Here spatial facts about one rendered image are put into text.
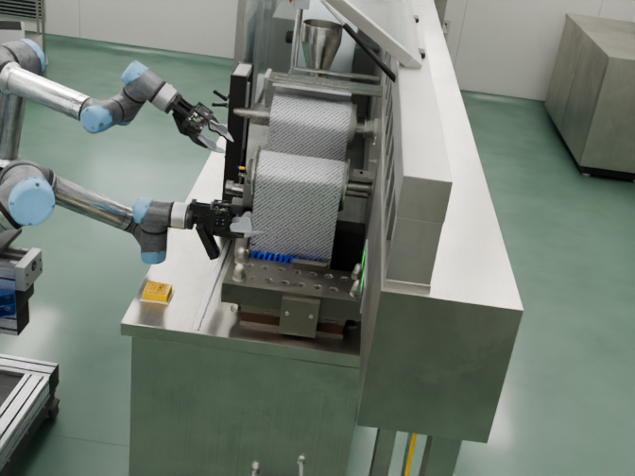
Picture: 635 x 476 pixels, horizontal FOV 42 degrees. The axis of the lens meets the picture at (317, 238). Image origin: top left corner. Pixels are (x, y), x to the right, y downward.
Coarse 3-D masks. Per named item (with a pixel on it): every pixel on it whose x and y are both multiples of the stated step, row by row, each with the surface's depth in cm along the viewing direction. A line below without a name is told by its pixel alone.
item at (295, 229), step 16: (256, 208) 230; (272, 208) 229; (288, 208) 229; (304, 208) 229; (320, 208) 228; (336, 208) 228; (256, 224) 232; (272, 224) 232; (288, 224) 231; (304, 224) 231; (320, 224) 230; (256, 240) 234; (272, 240) 234; (288, 240) 233; (304, 240) 233; (320, 240) 233; (304, 256) 235; (320, 256) 235
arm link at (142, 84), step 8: (136, 64) 233; (128, 72) 232; (136, 72) 233; (144, 72) 233; (152, 72) 236; (128, 80) 233; (136, 80) 233; (144, 80) 233; (152, 80) 234; (160, 80) 235; (128, 88) 235; (136, 88) 234; (144, 88) 234; (152, 88) 234; (160, 88) 234; (136, 96) 236; (144, 96) 236; (152, 96) 235
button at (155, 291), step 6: (150, 282) 234; (156, 282) 235; (162, 282) 235; (150, 288) 232; (156, 288) 232; (162, 288) 232; (168, 288) 233; (144, 294) 229; (150, 294) 229; (156, 294) 229; (162, 294) 230; (168, 294) 231; (156, 300) 230; (162, 300) 230
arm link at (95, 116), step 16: (0, 48) 240; (0, 64) 234; (16, 64) 237; (0, 80) 234; (16, 80) 233; (32, 80) 232; (48, 80) 234; (32, 96) 233; (48, 96) 231; (64, 96) 230; (80, 96) 230; (64, 112) 231; (80, 112) 229; (96, 112) 225; (112, 112) 230; (96, 128) 227
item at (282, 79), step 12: (276, 72) 250; (264, 84) 244; (276, 84) 245; (288, 84) 244; (300, 84) 244; (312, 84) 244; (324, 84) 247; (336, 84) 247; (348, 84) 247; (360, 84) 250
